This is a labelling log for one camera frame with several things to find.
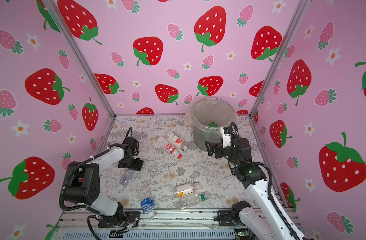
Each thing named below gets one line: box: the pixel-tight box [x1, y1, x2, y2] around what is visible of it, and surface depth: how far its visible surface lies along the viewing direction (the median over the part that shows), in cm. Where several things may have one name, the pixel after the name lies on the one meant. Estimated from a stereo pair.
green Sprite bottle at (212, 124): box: [208, 121, 219, 128], surface depth 92 cm
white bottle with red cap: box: [157, 136, 183, 159], surface depth 99 cm
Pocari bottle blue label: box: [138, 184, 155, 219], surface depth 76 cm
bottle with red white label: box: [166, 131, 189, 153], surface depth 100 cm
